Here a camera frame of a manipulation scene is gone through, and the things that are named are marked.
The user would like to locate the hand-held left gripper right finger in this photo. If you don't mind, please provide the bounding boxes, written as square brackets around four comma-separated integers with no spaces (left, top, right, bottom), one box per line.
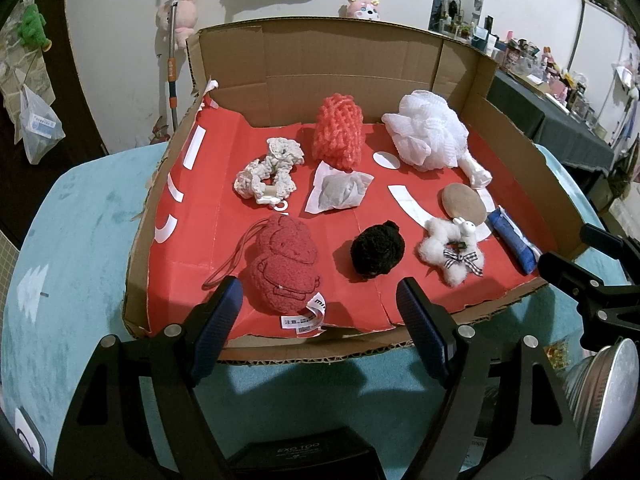
[396,276,596,480]

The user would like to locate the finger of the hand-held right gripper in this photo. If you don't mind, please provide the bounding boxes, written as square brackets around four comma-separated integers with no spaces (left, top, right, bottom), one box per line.
[539,251,616,328]
[582,224,636,261]

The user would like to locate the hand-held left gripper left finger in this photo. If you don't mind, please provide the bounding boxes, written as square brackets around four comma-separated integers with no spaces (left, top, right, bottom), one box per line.
[52,276,243,480]

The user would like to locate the blue tissue packet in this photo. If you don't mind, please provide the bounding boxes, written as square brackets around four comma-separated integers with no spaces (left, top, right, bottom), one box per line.
[485,207,544,275]

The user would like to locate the white sheep plush scrunchie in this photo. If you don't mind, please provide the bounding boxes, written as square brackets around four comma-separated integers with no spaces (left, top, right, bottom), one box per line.
[417,217,487,287]

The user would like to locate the red plush sponge white tag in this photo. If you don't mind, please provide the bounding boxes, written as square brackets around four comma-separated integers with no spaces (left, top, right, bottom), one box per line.
[202,213,327,336]

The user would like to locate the black fluffy pom-pom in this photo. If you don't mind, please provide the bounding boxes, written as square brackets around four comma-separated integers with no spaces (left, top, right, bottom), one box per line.
[348,219,405,279]

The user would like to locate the brown round powder puff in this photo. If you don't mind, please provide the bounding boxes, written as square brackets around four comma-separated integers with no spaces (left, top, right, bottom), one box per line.
[441,182,487,227]

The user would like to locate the white nonwoven sachet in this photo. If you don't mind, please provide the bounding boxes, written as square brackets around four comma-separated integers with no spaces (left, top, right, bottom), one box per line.
[304,160,376,215]

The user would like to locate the cream crochet scrunchie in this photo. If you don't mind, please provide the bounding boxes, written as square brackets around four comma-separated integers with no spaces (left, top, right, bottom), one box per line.
[233,137,306,211]

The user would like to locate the white mesh bath loofah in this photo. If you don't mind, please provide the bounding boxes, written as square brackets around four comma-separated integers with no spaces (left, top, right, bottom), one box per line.
[382,90,494,189]

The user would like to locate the orange foam fruit net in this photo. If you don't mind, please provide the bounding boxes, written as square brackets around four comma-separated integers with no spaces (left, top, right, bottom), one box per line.
[312,93,365,171]

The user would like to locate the cardboard box red lining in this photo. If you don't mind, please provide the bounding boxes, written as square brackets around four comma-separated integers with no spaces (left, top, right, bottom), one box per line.
[122,17,619,362]

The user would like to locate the small glass jar gold beads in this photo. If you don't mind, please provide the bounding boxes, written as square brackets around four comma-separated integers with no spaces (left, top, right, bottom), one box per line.
[544,342,572,377]

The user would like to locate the dark cloth covered table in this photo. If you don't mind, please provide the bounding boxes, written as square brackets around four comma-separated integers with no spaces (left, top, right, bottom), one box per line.
[487,67,617,172]

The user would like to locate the teal plush blanket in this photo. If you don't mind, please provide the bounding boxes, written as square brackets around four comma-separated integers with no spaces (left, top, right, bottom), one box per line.
[0,140,640,480]

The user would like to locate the row of cosmetics bottles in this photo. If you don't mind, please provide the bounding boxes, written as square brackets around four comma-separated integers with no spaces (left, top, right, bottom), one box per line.
[469,12,609,132]

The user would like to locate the white refrigerator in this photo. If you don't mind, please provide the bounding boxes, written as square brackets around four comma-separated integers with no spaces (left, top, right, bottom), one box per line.
[569,0,640,127]

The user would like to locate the clear plastic bag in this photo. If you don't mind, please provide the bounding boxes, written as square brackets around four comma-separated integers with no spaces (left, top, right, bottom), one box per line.
[13,84,66,165]

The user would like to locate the dark wooden door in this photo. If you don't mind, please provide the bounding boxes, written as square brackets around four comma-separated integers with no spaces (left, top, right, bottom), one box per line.
[0,0,109,241]

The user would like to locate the pink pig plush toy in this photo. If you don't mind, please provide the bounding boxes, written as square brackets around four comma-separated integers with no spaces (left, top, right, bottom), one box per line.
[155,0,199,44]

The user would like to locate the pink deer plush toy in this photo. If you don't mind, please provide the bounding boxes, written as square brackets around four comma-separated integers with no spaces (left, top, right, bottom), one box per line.
[344,0,381,21]

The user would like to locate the green plush toy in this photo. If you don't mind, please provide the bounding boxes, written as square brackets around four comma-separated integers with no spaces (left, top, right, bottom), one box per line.
[17,3,54,52]

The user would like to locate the mop handle orange grip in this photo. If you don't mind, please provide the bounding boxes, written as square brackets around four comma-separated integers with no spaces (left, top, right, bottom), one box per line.
[166,0,182,132]

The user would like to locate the beige hanging wall organizer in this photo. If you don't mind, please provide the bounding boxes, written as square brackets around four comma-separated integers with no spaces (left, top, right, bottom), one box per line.
[0,10,57,112]

